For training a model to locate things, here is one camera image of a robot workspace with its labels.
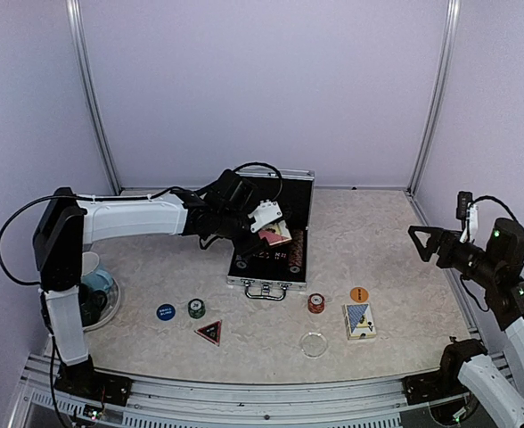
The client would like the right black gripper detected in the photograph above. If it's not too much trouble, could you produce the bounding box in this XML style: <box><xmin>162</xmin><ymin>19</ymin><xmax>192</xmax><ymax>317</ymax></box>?
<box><xmin>409</xmin><ymin>226</ymin><xmax>504</xmax><ymax>289</ymax></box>

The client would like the aluminium poker case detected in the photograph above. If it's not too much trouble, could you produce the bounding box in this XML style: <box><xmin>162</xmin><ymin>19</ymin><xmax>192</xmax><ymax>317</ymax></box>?
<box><xmin>226</xmin><ymin>166</ymin><xmax>315</xmax><ymax>301</ymax></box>

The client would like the red playing card deck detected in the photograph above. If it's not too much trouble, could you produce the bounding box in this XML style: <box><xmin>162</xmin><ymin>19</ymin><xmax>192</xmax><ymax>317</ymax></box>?
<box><xmin>258</xmin><ymin>220</ymin><xmax>292</xmax><ymax>247</ymax></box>

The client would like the blue playing card deck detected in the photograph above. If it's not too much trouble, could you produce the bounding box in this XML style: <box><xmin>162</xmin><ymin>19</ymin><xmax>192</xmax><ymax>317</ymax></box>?
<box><xmin>343</xmin><ymin>303</ymin><xmax>377</xmax><ymax>341</ymax></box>

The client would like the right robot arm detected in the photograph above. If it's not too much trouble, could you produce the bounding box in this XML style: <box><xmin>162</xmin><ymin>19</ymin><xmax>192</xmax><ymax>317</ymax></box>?
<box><xmin>403</xmin><ymin>218</ymin><xmax>524</xmax><ymax>427</ymax></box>

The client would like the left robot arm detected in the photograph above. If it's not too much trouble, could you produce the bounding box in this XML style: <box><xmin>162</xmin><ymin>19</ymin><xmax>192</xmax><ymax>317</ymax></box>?
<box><xmin>0</xmin><ymin>169</ymin><xmax>282</xmax><ymax>397</ymax></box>

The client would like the left chip row in case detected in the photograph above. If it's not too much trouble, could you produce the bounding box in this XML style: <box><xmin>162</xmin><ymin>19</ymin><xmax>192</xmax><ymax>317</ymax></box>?
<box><xmin>234</xmin><ymin>254</ymin><xmax>250</xmax><ymax>269</ymax></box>

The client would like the chip row in case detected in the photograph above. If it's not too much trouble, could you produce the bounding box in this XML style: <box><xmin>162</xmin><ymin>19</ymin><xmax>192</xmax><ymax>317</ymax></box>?
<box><xmin>288</xmin><ymin>230</ymin><xmax>305</xmax><ymax>274</ymax></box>
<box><xmin>234</xmin><ymin>254</ymin><xmax>250</xmax><ymax>269</ymax></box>

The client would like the right chip row in case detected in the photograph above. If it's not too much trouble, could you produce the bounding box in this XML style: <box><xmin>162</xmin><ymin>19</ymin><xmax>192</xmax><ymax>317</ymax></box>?
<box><xmin>288</xmin><ymin>230</ymin><xmax>305</xmax><ymax>274</ymax></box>

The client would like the green poker chip stack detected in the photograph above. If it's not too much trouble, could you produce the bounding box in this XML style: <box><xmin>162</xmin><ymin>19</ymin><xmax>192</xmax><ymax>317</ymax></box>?
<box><xmin>187</xmin><ymin>299</ymin><xmax>206</xmax><ymax>319</ymax></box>

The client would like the orange big blind button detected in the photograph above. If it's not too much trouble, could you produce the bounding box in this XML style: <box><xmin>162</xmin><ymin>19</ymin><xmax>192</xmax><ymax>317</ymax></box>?
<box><xmin>350</xmin><ymin>287</ymin><xmax>369</xmax><ymax>303</ymax></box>

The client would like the red poker chip stack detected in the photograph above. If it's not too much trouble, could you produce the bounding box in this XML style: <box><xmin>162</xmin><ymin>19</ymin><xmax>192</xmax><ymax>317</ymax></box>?
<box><xmin>307</xmin><ymin>293</ymin><xmax>325</xmax><ymax>314</ymax></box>

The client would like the red triangular dealer button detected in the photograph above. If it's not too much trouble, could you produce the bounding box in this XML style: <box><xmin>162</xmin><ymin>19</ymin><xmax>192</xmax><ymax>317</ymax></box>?
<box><xmin>195</xmin><ymin>320</ymin><xmax>223</xmax><ymax>346</ymax></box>

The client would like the blue small blind button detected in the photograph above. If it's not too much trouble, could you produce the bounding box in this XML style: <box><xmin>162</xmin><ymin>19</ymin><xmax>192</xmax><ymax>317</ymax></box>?
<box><xmin>156</xmin><ymin>303</ymin><xmax>176</xmax><ymax>321</ymax></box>

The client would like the clear round dealer puck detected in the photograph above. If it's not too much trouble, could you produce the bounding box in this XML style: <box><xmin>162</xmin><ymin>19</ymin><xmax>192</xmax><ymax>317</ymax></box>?
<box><xmin>299</xmin><ymin>332</ymin><xmax>328</xmax><ymax>358</ymax></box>

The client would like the clear round tray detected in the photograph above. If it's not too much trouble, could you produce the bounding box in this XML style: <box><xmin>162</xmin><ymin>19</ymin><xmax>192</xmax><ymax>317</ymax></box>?
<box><xmin>83</xmin><ymin>281</ymin><xmax>123</xmax><ymax>332</ymax></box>

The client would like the black mug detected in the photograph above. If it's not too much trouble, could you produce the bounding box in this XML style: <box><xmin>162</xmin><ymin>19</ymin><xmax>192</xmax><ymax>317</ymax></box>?
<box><xmin>78</xmin><ymin>284</ymin><xmax>108</xmax><ymax>327</ymax></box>

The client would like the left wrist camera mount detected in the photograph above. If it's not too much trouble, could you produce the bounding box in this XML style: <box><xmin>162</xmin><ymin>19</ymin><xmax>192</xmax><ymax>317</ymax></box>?
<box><xmin>248</xmin><ymin>201</ymin><xmax>282</xmax><ymax>233</ymax></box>

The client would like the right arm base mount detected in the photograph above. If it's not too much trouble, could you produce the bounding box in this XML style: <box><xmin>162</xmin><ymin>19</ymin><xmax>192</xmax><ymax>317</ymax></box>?
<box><xmin>402</xmin><ymin>339</ymin><xmax>487</xmax><ymax>406</ymax></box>

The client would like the front aluminium frame rail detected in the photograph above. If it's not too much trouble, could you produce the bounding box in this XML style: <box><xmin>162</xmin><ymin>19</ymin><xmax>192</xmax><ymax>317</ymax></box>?
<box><xmin>19</xmin><ymin>356</ymin><xmax>524</xmax><ymax>428</ymax></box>

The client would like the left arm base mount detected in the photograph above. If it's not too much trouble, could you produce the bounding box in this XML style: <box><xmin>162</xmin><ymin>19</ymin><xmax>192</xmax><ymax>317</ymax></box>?
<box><xmin>55</xmin><ymin>356</ymin><xmax>133</xmax><ymax>407</ymax></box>

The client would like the right rear aluminium post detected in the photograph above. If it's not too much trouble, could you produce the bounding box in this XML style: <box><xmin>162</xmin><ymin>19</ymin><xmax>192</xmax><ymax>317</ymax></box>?
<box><xmin>407</xmin><ymin>0</ymin><xmax>462</xmax><ymax>198</ymax></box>

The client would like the aluminium post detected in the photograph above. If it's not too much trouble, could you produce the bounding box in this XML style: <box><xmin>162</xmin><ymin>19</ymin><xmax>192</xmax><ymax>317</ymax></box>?
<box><xmin>407</xmin><ymin>0</ymin><xmax>462</xmax><ymax>198</ymax></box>
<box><xmin>66</xmin><ymin>0</ymin><xmax>123</xmax><ymax>195</ymax></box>

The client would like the left rear aluminium post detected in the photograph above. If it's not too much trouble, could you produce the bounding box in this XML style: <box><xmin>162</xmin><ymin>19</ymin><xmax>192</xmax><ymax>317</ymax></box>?
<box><xmin>66</xmin><ymin>0</ymin><xmax>123</xmax><ymax>195</ymax></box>

